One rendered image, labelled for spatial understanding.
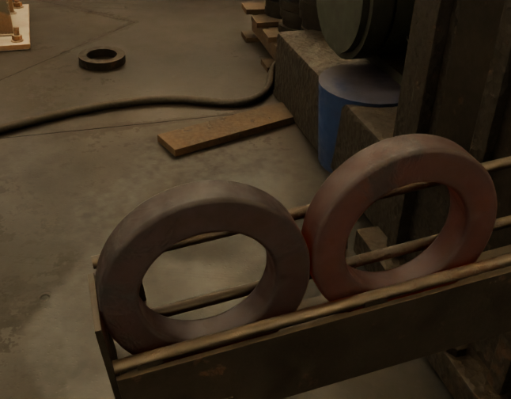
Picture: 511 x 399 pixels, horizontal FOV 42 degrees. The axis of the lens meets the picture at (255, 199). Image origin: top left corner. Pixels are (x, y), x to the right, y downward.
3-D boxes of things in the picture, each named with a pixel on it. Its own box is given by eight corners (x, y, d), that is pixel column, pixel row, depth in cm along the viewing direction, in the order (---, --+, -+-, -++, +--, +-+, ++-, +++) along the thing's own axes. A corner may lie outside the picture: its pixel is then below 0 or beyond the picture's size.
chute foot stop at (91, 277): (111, 357, 64) (86, 274, 58) (117, 355, 64) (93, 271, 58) (120, 417, 58) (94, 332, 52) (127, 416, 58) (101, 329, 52)
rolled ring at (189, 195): (308, 176, 53) (294, 157, 55) (74, 230, 49) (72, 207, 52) (314, 338, 63) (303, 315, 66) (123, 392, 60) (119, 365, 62)
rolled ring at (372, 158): (512, 129, 56) (490, 112, 59) (308, 177, 53) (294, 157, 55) (486, 289, 67) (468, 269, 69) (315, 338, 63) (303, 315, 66)
